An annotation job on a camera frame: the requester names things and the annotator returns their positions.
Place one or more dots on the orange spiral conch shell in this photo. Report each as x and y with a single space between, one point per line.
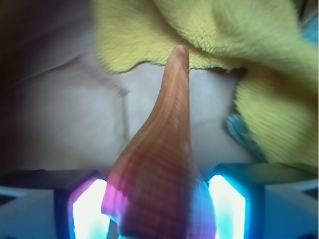
155 190

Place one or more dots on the yellow terry cloth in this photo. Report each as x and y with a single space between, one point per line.
277 97

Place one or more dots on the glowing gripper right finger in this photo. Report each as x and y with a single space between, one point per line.
265 200

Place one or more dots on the brown paper bag bin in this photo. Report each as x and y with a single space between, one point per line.
60 108

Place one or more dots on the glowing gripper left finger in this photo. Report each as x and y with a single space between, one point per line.
53 204

